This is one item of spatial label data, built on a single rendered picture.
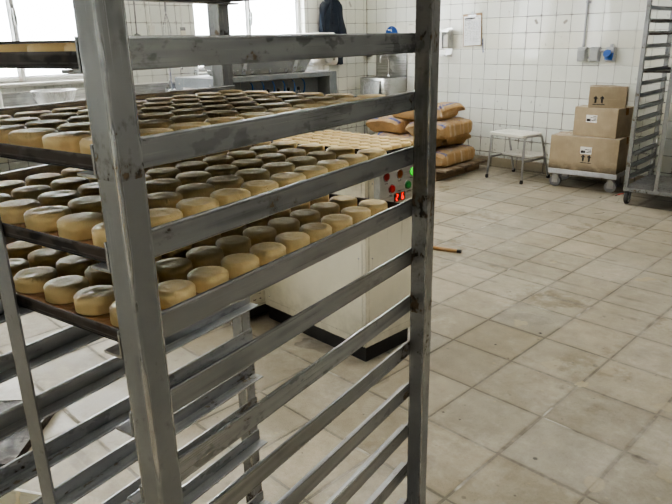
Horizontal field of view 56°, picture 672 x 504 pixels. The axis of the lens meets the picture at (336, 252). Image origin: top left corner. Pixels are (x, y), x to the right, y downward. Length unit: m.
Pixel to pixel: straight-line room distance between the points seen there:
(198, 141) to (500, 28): 6.34
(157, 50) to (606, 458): 2.03
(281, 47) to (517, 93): 6.11
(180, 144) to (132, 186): 0.10
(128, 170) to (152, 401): 0.23
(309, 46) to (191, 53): 0.20
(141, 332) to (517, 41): 6.37
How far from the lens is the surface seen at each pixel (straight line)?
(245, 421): 0.84
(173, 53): 0.66
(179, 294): 0.74
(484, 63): 7.03
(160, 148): 0.65
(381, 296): 2.68
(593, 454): 2.37
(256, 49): 0.75
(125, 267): 0.61
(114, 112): 0.58
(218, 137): 0.70
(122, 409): 1.27
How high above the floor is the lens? 1.33
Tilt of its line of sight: 19 degrees down
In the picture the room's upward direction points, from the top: 1 degrees counter-clockwise
